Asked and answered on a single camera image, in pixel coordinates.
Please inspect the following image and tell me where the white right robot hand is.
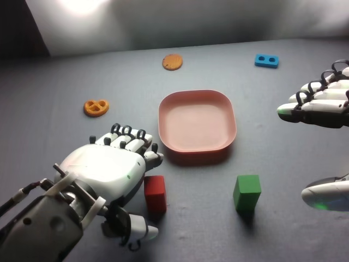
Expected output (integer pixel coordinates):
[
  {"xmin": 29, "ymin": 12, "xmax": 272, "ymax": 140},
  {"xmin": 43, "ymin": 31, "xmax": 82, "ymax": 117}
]
[{"xmin": 276, "ymin": 58, "xmax": 349, "ymax": 211}]

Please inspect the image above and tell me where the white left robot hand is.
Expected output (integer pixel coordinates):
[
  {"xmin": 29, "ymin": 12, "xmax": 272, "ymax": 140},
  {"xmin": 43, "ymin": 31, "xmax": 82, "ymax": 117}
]
[{"xmin": 53, "ymin": 123, "xmax": 164, "ymax": 251}]

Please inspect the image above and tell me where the red rectangular block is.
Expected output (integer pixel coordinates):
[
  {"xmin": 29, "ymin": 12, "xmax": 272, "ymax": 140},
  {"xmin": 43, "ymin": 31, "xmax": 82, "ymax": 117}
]
[{"xmin": 143, "ymin": 175, "xmax": 167, "ymax": 213}]

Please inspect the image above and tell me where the green rectangular block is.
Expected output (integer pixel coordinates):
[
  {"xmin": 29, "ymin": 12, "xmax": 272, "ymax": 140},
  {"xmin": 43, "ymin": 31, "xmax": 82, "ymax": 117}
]
[{"xmin": 233, "ymin": 174, "xmax": 262, "ymax": 212}]

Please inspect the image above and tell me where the blue two-hole brick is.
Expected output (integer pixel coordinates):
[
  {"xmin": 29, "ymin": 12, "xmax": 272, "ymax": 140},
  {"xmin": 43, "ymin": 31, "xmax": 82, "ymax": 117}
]
[{"xmin": 255, "ymin": 53, "xmax": 280, "ymax": 68}]

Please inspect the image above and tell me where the pink square tray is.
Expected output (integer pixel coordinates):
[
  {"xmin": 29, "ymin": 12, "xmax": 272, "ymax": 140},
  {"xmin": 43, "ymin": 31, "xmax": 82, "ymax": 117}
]
[{"xmin": 158, "ymin": 89, "xmax": 237, "ymax": 154}]

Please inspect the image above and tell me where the orange toy pretzel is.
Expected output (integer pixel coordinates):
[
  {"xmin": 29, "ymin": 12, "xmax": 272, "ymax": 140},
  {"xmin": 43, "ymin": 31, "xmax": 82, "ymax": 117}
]
[{"xmin": 83, "ymin": 99, "xmax": 110, "ymax": 118}]

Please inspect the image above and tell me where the orange-brown round cookie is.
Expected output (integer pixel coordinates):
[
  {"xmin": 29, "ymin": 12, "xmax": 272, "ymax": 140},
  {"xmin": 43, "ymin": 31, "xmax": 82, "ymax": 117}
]
[{"xmin": 163, "ymin": 54, "xmax": 183, "ymax": 72}]

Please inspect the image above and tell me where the grey table cloth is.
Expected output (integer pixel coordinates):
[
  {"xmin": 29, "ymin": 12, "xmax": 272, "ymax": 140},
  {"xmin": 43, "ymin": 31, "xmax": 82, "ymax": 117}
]
[{"xmin": 0, "ymin": 38, "xmax": 349, "ymax": 262}]

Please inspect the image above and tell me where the white backdrop sheet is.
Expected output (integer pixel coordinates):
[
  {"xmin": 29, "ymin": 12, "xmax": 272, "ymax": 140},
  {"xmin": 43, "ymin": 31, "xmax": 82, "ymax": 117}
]
[{"xmin": 24, "ymin": 0, "xmax": 349, "ymax": 57}]

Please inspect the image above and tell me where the dark backdrop panel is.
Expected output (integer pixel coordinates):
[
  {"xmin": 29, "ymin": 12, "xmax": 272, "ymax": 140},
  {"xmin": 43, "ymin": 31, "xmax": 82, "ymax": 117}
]
[{"xmin": 0, "ymin": 0, "xmax": 51, "ymax": 58}]

